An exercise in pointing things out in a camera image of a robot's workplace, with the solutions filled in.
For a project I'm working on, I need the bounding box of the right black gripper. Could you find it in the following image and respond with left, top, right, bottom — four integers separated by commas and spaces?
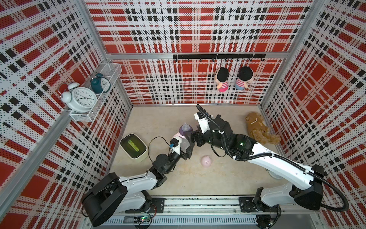
183, 125, 227, 152

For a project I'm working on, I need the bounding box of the clear baby bottle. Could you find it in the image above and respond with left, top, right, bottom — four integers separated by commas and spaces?
180, 138, 190, 153

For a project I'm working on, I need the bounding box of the purple nipple ring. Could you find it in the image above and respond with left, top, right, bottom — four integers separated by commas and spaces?
179, 123, 193, 138

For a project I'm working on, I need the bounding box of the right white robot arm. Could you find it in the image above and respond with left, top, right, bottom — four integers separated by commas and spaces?
191, 104, 349, 212

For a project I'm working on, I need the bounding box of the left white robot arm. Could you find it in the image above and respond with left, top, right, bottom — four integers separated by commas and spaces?
82, 143, 194, 227

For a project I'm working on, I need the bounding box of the pink pig cap left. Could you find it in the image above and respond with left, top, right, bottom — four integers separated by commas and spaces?
201, 156, 212, 168

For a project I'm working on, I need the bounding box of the white green sterilizer box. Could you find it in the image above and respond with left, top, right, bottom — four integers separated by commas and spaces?
120, 133, 147, 161

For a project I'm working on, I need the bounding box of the brown teddy bear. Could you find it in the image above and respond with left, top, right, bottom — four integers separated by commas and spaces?
246, 112, 281, 145

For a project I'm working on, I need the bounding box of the doll with pink pants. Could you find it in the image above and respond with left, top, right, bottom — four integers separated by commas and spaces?
214, 67, 229, 93

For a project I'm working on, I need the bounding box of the doll with blue pants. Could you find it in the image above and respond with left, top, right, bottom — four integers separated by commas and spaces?
234, 66, 254, 90

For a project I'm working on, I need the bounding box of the green circuit board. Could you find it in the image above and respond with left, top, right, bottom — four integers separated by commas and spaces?
123, 216, 151, 225

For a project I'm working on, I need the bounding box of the small white alarm clock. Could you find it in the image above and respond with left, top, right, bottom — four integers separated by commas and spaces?
268, 170, 283, 180

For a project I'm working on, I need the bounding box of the teal alarm clock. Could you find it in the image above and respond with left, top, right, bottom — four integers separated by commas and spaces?
91, 73, 111, 94

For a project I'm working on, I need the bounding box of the large white alarm clock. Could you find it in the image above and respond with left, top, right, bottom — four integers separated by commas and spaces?
61, 82, 97, 113

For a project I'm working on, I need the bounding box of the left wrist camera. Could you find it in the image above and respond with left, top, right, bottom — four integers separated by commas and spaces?
170, 136, 182, 153

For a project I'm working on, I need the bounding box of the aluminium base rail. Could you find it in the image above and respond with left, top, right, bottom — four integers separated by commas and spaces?
100, 196, 320, 229

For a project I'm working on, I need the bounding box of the black hook rail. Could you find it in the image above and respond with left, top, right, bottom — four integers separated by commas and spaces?
173, 53, 266, 60

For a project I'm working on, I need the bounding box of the white wire shelf basket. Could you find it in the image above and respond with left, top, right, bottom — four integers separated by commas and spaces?
60, 63, 123, 123

